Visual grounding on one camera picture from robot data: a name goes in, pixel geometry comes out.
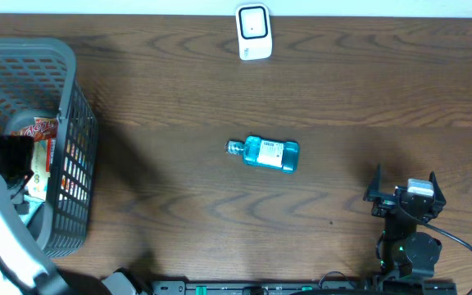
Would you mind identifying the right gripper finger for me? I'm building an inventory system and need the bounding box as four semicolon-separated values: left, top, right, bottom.
429;171;447;217
363;164;383;202

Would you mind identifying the blue mouthwash bottle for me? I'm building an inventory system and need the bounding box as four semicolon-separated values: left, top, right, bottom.
225;135;300;174

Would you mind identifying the red Top chocolate bar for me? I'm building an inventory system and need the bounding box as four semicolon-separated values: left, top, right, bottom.
11;117;58;142

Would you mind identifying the yellow snack bag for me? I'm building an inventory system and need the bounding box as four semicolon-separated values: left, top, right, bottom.
26;138;56;201

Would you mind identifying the teal wet wipes pack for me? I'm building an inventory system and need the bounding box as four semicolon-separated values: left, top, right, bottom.
17;195;45;225

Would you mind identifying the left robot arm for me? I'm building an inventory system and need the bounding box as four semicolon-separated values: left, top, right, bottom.
0;136;153;295

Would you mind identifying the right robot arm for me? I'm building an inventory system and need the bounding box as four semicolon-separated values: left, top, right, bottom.
363;167;446;282

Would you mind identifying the white barcode scanner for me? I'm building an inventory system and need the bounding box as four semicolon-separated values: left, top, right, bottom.
235;3;273;61

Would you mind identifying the grey plastic basket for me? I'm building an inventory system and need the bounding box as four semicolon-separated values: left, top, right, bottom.
0;38;98;257

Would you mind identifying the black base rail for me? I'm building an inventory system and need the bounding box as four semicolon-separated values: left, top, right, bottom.
150;280;457;295

